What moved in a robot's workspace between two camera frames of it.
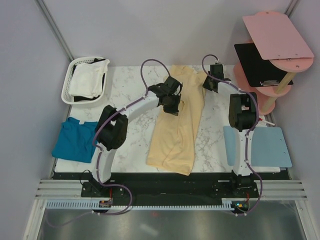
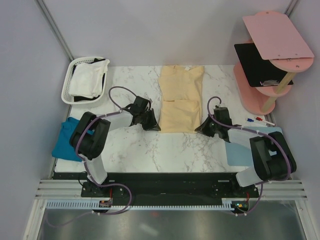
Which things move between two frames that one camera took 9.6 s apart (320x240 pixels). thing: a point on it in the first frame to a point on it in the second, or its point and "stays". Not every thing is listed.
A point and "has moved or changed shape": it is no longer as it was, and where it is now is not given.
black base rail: (172, 186) stays
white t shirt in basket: (87, 78) stays
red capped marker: (260, 119) stays
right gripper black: (205, 85) to (203, 129)
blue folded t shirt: (76, 141) stays
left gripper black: (174, 110) to (153, 125)
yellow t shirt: (173, 143) has moved or changed shape
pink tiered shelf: (272, 34) stays
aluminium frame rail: (60, 189) stays
